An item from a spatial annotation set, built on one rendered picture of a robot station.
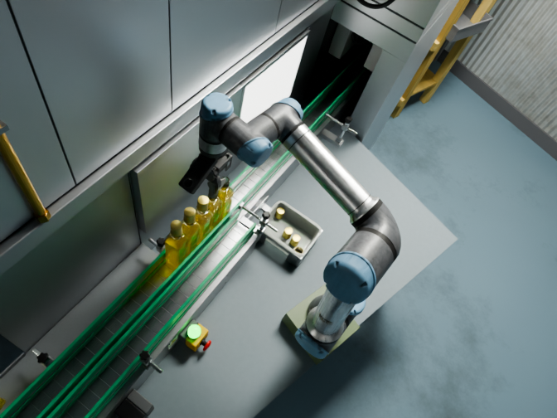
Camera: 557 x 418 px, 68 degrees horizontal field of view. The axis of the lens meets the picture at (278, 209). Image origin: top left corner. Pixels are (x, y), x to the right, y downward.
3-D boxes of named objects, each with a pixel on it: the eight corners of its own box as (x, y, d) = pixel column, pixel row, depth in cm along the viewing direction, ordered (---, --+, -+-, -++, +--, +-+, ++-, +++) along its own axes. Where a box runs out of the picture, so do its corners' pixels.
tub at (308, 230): (275, 208, 180) (279, 197, 173) (318, 238, 176) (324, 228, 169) (252, 235, 171) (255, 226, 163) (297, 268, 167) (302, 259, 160)
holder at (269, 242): (265, 202, 181) (268, 192, 174) (317, 239, 177) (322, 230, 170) (242, 229, 172) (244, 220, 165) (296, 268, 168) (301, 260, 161)
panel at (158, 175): (285, 93, 186) (304, 26, 157) (291, 96, 185) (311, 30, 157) (139, 228, 138) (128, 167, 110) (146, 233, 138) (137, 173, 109)
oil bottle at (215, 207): (207, 220, 156) (210, 188, 138) (220, 229, 155) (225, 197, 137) (197, 230, 153) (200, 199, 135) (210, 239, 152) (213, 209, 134)
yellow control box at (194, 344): (192, 324, 148) (192, 318, 142) (209, 337, 147) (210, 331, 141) (179, 340, 144) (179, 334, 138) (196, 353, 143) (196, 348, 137)
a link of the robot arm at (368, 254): (343, 333, 138) (404, 248, 95) (317, 368, 130) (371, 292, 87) (315, 310, 142) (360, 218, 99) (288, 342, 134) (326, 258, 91)
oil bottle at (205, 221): (199, 231, 153) (201, 200, 135) (210, 240, 152) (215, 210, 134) (188, 241, 150) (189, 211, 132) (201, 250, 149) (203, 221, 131)
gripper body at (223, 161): (231, 168, 120) (235, 142, 110) (212, 187, 116) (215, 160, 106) (210, 154, 122) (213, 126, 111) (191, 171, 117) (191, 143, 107)
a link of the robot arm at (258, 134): (287, 131, 98) (252, 104, 100) (255, 155, 92) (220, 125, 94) (279, 153, 104) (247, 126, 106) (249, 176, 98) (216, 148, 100)
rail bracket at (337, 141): (317, 136, 203) (331, 102, 184) (346, 154, 200) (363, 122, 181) (312, 141, 200) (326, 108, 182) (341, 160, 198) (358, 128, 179)
